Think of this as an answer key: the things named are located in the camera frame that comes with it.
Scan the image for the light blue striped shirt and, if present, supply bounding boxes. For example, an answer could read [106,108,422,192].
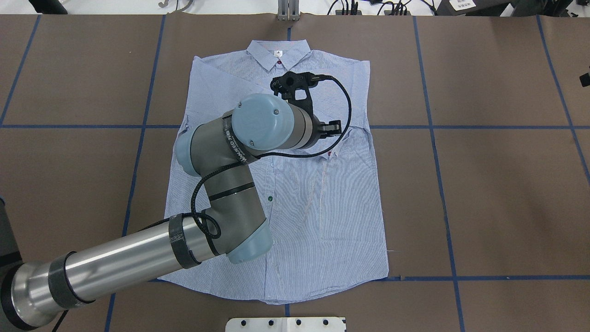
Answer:
[161,40,389,305]

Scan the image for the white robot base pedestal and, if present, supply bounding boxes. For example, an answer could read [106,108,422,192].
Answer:
[225,317,348,332]

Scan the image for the grey aluminium frame post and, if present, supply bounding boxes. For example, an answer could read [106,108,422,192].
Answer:
[277,0,301,22]

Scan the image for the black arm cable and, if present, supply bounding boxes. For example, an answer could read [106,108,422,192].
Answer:
[190,74,353,256]

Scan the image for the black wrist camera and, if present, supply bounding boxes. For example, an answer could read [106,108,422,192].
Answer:
[579,71,590,88]
[270,71,321,116]

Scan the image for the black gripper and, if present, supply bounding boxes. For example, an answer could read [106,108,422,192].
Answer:
[304,111,342,148]

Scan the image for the black box with label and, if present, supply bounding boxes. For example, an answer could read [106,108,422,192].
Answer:
[435,0,511,17]

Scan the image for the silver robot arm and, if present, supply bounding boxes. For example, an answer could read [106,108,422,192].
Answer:
[1,93,352,332]

